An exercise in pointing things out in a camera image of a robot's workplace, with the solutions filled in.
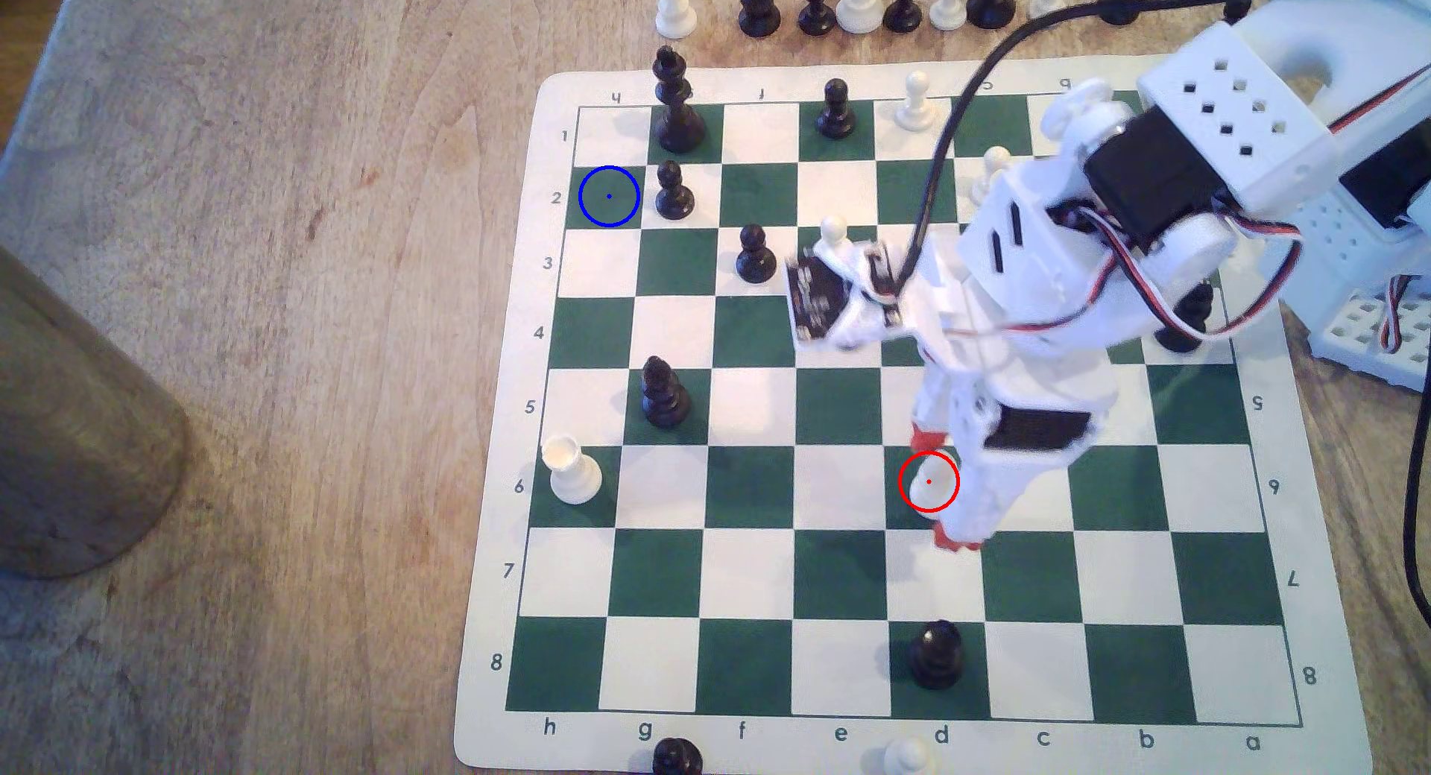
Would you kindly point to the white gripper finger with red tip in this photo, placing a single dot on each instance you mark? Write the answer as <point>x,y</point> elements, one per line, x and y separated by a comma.
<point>937,412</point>
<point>989,479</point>

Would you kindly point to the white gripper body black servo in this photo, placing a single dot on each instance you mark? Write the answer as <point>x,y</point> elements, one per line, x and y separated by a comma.
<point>1032,430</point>

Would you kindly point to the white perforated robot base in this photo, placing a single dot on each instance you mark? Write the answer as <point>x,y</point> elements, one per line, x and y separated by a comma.
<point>1358,334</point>

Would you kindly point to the black chess bishop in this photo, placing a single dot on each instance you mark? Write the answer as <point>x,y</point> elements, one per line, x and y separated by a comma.
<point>665,397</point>
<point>1187,326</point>

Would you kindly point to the green white chess mat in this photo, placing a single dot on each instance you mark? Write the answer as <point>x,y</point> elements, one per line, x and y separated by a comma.
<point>738,574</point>

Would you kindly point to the black chess knight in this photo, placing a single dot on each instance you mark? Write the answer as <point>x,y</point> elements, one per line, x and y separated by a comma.
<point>759,6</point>

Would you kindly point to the white chess bishop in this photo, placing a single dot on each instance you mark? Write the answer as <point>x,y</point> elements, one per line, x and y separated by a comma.
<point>674,9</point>

